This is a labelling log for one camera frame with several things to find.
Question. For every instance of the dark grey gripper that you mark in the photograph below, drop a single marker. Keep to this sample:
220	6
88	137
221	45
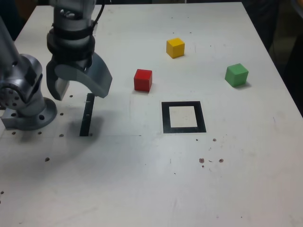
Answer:
82	62

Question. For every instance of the red cube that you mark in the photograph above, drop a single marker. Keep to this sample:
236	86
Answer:
142	81

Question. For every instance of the yellow cube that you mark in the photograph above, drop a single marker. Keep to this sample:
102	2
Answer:
175	48

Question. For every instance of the green cube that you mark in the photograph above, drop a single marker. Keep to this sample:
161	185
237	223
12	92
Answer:
236	75

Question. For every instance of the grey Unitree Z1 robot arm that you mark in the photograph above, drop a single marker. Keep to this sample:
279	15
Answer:
23	71

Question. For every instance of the black tape square outline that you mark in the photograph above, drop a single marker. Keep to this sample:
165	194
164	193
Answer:
165	118

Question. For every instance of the black tape strip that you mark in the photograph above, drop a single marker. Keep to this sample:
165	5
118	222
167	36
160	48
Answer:
87	116

